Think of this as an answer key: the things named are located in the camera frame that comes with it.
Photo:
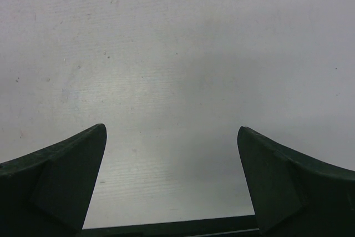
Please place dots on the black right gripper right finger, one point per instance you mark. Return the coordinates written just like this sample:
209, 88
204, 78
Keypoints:
294, 194

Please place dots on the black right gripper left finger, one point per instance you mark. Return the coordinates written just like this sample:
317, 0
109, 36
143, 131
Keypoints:
48, 192

